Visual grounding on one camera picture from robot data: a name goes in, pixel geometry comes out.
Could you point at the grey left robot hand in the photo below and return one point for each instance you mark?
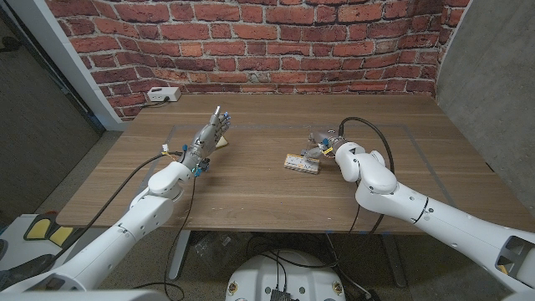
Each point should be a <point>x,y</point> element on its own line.
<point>207,140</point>

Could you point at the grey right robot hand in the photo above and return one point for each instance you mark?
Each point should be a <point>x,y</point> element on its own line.
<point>328,140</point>

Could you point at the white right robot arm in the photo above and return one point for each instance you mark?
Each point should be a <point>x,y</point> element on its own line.
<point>418,209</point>

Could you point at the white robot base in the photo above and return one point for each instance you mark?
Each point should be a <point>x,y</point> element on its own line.
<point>259,276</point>

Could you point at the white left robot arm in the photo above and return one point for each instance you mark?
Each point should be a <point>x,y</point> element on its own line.
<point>138,217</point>

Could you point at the cream sponge wedge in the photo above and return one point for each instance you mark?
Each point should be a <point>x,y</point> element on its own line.
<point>222,143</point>

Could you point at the small patterned flat box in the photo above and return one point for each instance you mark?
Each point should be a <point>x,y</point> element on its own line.
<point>299,163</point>

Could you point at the white power strip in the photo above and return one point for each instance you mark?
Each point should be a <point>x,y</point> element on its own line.
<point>163,94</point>

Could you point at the red brick printed backdrop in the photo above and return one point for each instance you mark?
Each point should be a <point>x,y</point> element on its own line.
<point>251,42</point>

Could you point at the clear plastic bag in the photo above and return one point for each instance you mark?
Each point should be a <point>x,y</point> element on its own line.
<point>213,251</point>

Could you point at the grey table leg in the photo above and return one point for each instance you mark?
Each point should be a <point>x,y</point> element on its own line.
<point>179,255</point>
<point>393,259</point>

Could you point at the yellow black foot pedal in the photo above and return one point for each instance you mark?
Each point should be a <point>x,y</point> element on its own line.
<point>38,229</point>
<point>60,235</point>

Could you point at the white robot chest shell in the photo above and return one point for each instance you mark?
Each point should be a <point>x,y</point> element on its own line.
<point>83,296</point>

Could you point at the white floor platform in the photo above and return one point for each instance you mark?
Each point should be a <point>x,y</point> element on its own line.
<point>16,251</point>

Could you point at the white door frame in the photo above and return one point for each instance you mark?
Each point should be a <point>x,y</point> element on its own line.
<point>62,54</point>

